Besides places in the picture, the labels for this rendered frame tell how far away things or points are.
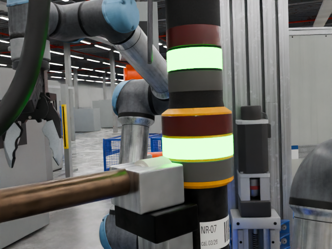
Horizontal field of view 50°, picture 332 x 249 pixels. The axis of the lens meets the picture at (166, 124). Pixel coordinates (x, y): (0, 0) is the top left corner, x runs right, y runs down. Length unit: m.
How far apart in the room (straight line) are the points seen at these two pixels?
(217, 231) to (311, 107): 2.04
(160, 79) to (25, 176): 3.95
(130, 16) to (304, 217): 0.51
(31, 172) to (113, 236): 3.85
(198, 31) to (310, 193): 0.51
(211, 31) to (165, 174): 0.09
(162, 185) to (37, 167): 4.77
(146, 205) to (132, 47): 0.66
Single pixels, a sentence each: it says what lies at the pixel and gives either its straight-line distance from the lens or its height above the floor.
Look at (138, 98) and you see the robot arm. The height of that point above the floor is 1.61.
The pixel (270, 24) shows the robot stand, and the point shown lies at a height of 1.81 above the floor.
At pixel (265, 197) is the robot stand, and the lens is 1.08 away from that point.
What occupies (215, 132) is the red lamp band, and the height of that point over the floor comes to 1.57.
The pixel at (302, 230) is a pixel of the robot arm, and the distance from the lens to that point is 0.70.
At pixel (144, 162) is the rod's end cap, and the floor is 1.55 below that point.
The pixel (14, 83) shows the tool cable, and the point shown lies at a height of 1.59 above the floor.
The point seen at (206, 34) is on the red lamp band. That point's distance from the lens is 0.21.
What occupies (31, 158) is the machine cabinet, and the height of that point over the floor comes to 0.99.
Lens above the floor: 1.58
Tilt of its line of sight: 3 degrees down
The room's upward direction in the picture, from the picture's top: 2 degrees counter-clockwise
